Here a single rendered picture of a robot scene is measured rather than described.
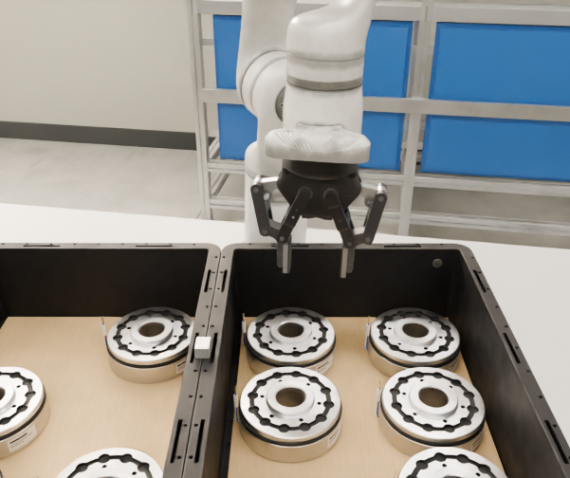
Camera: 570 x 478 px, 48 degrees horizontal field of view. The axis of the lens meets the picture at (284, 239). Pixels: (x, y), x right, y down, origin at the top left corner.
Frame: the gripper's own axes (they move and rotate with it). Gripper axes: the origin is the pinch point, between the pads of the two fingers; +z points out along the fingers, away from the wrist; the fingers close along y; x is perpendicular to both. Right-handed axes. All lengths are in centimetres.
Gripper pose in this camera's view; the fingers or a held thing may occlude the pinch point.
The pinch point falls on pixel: (315, 259)
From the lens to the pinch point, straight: 68.4
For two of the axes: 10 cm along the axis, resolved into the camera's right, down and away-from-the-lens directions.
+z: -0.2, 8.7, 4.9
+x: -1.2, 4.8, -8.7
